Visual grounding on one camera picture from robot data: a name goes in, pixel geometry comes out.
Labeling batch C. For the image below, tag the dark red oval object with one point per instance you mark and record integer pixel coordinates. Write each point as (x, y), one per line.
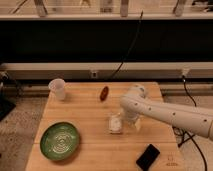
(104, 93)

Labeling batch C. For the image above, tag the translucent plastic cup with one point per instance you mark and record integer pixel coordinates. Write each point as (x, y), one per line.
(57, 87)

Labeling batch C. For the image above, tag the green ribbed plate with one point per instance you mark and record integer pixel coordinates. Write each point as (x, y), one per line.
(59, 141)

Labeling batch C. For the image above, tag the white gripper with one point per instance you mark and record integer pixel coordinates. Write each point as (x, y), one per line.
(130, 117)

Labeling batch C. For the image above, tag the black smartphone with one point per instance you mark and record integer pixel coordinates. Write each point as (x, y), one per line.
(148, 157)

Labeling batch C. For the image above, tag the white wall outlet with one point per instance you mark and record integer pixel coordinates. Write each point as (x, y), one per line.
(94, 74)

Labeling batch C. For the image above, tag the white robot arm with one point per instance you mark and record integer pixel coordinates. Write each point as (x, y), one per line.
(193, 119)

